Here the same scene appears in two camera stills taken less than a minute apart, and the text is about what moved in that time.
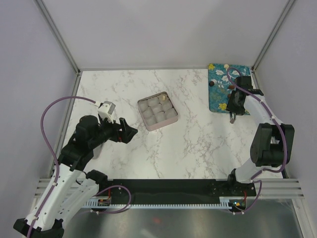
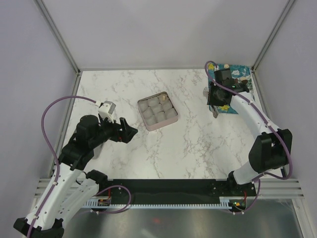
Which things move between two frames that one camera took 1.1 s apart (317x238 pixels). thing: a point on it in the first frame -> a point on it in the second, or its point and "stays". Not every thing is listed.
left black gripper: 125,136 stays
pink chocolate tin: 157,110 stays
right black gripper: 230,107 -> 211,101
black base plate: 228,189 stays
